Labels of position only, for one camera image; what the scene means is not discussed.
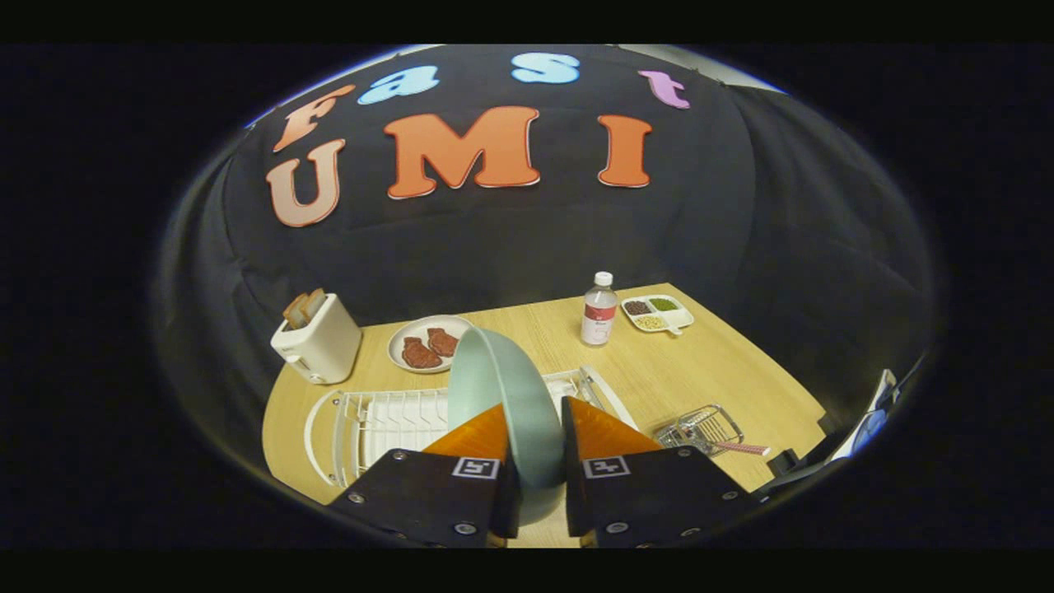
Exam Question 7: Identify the white toaster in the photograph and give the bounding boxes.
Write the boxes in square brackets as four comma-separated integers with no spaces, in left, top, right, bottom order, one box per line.
[270,292,363,385]

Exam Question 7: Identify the black backdrop cloth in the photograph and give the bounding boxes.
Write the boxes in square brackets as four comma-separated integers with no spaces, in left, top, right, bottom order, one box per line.
[152,45,935,487]

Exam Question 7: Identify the red-label plastic bottle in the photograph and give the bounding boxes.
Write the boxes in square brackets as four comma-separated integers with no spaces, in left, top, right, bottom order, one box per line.
[580,271,618,348]

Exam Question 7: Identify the light green plate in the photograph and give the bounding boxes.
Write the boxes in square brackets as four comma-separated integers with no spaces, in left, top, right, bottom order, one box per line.
[447,327,567,525]

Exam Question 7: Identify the pink-handled spoon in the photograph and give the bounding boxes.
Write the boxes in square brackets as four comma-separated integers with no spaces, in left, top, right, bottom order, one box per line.
[671,428,772,458]

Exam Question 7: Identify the white divided dish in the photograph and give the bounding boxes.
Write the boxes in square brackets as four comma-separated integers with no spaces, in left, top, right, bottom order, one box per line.
[620,294,695,337]

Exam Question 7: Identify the white wire dish rack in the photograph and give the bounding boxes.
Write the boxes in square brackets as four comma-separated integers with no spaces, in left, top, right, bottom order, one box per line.
[303,365,639,488]

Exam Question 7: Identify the metal wire basket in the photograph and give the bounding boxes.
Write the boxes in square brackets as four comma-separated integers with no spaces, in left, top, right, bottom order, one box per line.
[655,404,746,458]

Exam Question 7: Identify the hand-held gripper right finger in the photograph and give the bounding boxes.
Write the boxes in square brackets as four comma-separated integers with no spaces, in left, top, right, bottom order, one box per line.
[561,396,764,549]

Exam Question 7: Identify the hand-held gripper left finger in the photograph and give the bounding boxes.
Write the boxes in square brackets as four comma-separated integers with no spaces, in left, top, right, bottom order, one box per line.
[327,403,523,549]

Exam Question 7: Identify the white round plate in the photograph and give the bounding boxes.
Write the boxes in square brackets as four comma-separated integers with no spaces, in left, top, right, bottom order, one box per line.
[387,315,477,375]

